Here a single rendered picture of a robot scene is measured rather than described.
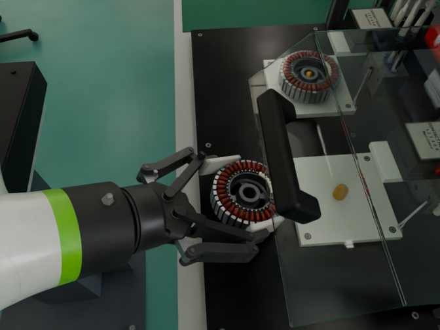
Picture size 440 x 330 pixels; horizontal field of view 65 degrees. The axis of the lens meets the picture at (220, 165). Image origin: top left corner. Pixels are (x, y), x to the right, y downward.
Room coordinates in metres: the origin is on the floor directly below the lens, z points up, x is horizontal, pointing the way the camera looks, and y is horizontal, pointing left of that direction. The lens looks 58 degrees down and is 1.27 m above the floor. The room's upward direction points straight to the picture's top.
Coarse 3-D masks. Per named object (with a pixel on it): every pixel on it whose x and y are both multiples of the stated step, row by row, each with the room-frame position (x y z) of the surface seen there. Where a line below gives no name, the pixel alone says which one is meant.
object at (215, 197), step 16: (240, 160) 0.29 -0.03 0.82; (224, 176) 0.26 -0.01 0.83; (240, 176) 0.27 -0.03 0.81; (256, 176) 0.27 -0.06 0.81; (224, 192) 0.23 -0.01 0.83; (240, 192) 0.24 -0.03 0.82; (256, 192) 0.24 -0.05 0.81; (224, 208) 0.20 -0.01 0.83; (240, 208) 0.21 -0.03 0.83; (240, 224) 0.19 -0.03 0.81
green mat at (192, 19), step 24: (192, 0) 0.81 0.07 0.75; (216, 0) 0.81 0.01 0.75; (240, 0) 0.81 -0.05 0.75; (264, 0) 0.81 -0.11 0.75; (288, 0) 0.81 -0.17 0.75; (312, 0) 0.81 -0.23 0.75; (360, 0) 0.81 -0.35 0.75; (192, 24) 0.72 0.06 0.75; (216, 24) 0.72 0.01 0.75; (240, 24) 0.72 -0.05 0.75; (264, 24) 0.72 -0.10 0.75; (288, 24) 0.72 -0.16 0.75
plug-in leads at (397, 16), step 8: (400, 0) 0.52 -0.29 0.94; (432, 0) 0.52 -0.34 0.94; (400, 8) 0.52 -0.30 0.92; (416, 8) 0.48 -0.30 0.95; (432, 8) 0.51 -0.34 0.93; (392, 16) 0.52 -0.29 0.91; (400, 16) 0.50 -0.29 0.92; (408, 16) 0.48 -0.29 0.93; (416, 16) 0.53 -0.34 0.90; (424, 16) 0.48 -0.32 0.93; (432, 16) 0.51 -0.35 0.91; (408, 24) 0.48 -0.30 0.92; (416, 24) 0.49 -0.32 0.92; (424, 24) 0.51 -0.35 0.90
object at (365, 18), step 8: (360, 8) 0.53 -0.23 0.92; (368, 8) 0.53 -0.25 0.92; (376, 8) 0.52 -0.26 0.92; (384, 8) 0.53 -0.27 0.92; (352, 16) 0.50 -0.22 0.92; (360, 16) 0.50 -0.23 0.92; (368, 16) 0.50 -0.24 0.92; (376, 16) 0.50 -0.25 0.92; (384, 16) 0.50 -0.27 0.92; (344, 24) 0.51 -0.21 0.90; (352, 24) 0.49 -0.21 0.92; (360, 24) 0.48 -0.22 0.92; (368, 24) 0.48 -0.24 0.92; (376, 24) 0.48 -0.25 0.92; (384, 24) 0.48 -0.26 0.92; (392, 24) 0.48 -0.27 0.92; (400, 24) 0.51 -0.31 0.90
